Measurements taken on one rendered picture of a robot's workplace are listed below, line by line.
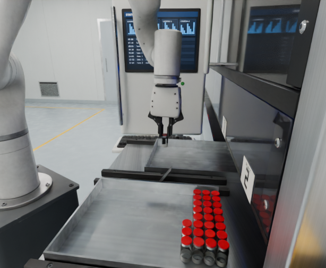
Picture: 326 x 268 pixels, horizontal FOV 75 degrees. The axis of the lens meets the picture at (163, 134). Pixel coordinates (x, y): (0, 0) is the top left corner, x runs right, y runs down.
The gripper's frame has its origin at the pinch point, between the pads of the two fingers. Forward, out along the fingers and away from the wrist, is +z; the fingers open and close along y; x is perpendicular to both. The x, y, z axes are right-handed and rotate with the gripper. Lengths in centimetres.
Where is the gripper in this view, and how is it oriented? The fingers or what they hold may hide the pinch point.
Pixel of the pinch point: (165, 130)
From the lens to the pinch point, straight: 74.1
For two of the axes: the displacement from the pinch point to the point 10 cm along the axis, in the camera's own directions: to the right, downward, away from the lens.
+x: -2.4, 2.7, -9.3
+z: -0.3, 9.6, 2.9
